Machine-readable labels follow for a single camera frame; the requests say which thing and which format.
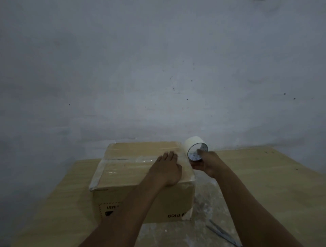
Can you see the person's left hand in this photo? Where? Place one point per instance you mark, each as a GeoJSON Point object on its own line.
{"type": "Point", "coordinates": [166, 170]}

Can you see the person's right hand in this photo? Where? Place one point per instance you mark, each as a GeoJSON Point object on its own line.
{"type": "Point", "coordinates": [208, 164]}

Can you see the clear tape roll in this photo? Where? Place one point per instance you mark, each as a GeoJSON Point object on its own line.
{"type": "Point", "coordinates": [191, 142]}

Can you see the brown cardboard box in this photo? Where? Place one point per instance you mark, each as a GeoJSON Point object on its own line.
{"type": "Point", "coordinates": [142, 193]}

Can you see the person's left forearm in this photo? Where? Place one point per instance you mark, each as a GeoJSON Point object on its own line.
{"type": "Point", "coordinates": [119, 218]}

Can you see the person's right forearm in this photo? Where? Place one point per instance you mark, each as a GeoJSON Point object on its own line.
{"type": "Point", "coordinates": [249, 211]}

